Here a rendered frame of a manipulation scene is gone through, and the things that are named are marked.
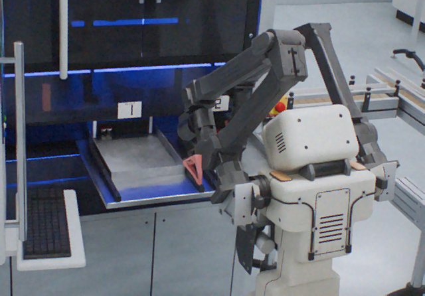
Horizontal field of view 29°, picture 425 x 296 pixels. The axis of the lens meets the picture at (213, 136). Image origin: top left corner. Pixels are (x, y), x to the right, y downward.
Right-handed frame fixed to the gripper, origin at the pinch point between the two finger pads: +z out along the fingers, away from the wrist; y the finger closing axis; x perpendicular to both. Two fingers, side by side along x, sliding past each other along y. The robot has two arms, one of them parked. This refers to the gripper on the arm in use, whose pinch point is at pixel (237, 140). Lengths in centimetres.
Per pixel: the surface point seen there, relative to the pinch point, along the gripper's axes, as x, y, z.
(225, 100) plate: -4.1, 14.5, -9.4
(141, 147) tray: 28.7, 19.6, 5.3
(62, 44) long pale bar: 58, 22, -37
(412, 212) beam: -88, -14, 47
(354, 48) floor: -332, 268, 91
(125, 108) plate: 33.1, 23.8, -9.3
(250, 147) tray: -8.5, 2.5, 5.6
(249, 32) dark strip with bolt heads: -11.3, 12.9, -35.6
